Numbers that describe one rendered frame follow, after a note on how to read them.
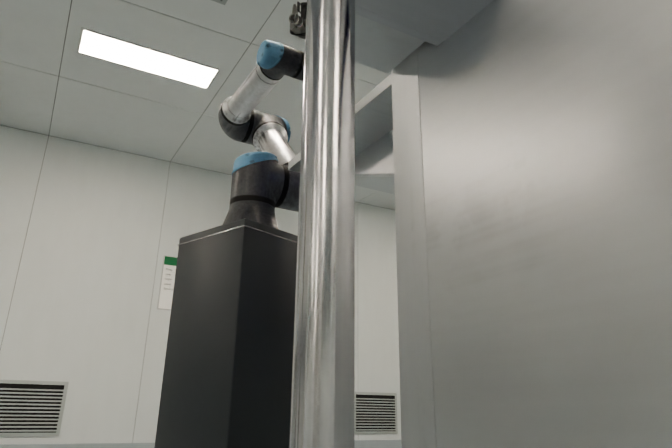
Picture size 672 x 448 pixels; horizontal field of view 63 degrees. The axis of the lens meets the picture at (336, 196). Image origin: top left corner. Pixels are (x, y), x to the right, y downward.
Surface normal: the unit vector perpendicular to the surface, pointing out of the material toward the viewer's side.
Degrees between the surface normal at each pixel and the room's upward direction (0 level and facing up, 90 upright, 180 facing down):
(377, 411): 90
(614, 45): 90
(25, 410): 90
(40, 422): 90
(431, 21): 180
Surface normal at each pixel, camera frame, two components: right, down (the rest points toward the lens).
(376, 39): -0.01, 0.93
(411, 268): -0.87, -0.19
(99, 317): 0.49, -0.31
